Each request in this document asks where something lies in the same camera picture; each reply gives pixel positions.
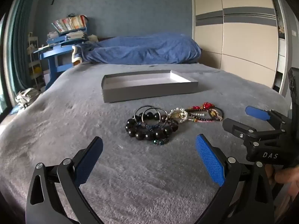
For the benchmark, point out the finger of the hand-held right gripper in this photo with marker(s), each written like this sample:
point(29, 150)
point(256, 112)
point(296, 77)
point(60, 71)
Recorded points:
point(255, 112)
point(236, 127)

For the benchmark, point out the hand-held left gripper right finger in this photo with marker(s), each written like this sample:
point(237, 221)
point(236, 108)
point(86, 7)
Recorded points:
point(210, 161)

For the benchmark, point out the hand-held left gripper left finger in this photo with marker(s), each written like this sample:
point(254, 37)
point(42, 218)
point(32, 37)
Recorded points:
point(90, 161)

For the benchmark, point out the dark small bead strand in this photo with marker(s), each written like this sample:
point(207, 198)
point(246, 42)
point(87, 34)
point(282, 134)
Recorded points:
point(205, 120)

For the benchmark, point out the silver bangle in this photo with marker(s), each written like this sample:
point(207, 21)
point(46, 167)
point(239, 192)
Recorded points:
point(163, 110)

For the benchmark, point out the grey shallow cardboard box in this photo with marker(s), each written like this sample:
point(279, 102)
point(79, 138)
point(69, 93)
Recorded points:
point(140, 84)

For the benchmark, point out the person's right hand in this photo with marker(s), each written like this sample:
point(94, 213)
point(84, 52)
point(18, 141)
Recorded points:
point(283, 177)

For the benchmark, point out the grey bed blanket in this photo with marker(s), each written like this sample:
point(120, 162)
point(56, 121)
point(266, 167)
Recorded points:
point(70, 121)

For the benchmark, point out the beige wardrobe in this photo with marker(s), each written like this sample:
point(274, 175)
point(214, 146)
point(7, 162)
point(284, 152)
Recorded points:
point(245, 39)

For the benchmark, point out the white bag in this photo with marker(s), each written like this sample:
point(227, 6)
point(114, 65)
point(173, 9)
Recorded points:
point(24, 96)

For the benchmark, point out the white fleece cloth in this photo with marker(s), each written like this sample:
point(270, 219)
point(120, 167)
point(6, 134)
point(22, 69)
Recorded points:
point(75, 56)

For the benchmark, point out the blue desk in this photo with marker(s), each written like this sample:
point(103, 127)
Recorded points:
point(53, 53)

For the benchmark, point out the white shelf rack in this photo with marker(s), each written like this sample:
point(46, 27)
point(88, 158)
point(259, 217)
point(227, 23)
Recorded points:
point(35, 60)

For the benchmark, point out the blue duvet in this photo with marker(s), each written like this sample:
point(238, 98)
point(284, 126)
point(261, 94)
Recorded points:
point(144, 49)

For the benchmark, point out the cream plush toy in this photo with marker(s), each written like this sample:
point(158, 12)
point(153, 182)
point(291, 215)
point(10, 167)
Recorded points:
point(93, 38)

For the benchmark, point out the stack of papers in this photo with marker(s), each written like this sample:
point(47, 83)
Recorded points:
point(74, 36)

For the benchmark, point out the teal curtain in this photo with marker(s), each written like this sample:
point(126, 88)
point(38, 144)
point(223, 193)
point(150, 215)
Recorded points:
point(22, 39)

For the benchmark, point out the row of books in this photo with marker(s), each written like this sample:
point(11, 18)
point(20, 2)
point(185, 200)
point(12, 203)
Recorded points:
point(70, 22)

